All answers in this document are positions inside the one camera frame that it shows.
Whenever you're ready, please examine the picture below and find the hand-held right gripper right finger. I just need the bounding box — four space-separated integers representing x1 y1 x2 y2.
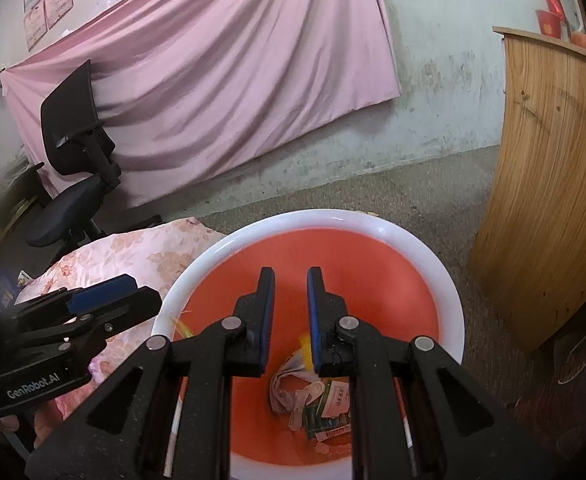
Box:
306 267 554 480

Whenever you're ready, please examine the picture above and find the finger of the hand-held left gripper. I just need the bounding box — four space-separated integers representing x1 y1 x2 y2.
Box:
13 274 136 332
23 286 163 352

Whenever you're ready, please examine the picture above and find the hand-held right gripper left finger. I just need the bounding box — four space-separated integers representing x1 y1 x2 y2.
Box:
28 267 277 480

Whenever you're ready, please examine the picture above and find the red bucket with white rim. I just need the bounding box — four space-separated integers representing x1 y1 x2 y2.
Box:
150 209 465 480

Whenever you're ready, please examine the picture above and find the white paper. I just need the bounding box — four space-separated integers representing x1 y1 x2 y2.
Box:
270 354 325 417

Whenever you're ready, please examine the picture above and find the pink floral blanket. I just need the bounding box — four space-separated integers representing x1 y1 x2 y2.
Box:
15 216 229 418

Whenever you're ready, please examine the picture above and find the yellow low shelf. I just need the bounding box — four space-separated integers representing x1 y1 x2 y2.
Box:
2 160 50 233

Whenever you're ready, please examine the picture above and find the black office chair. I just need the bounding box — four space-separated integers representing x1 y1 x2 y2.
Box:
25 59 165 249

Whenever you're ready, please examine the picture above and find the wooden cabinet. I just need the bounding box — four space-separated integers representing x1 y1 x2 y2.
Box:
467 25 586 354

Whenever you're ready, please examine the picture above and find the red cup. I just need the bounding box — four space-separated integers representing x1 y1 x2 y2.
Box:
535 9 563 39

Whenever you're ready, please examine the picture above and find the pink wall cloth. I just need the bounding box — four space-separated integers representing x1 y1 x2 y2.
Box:
0 0 403 209

